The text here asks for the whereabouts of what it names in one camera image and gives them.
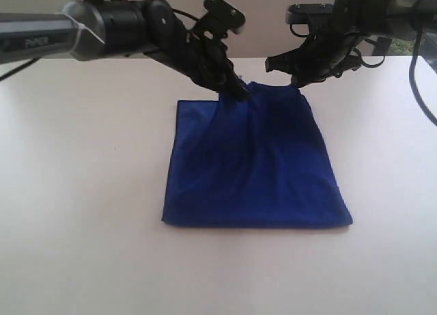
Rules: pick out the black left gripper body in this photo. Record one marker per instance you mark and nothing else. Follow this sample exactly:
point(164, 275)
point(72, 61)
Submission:
point(196, 55)

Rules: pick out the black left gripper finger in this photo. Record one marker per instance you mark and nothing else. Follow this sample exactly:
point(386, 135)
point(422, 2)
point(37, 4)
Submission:
point(235, 88)

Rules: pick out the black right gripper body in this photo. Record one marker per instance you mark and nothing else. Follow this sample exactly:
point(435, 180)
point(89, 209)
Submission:
point(329, 45)

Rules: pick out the blue cloth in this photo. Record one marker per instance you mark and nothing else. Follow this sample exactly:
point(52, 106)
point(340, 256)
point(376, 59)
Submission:
point(258, 164)

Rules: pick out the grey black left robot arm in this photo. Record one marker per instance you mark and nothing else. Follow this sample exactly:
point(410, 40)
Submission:
point(99, 29)

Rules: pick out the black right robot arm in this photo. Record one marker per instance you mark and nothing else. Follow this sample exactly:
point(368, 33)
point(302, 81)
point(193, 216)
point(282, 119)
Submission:
point(396, 19)

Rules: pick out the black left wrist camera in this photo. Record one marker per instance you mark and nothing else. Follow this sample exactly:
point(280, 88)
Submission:
point(220, 18)

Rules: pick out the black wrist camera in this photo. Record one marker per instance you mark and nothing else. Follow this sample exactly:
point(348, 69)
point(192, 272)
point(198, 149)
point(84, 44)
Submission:
point(220, 18)
point(306, 14)

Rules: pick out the black window frame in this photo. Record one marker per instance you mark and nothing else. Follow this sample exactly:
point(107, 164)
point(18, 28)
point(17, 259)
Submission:
point(382, 46)

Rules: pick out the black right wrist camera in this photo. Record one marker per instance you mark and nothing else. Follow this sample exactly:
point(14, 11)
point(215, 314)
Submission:
point(306, 14)

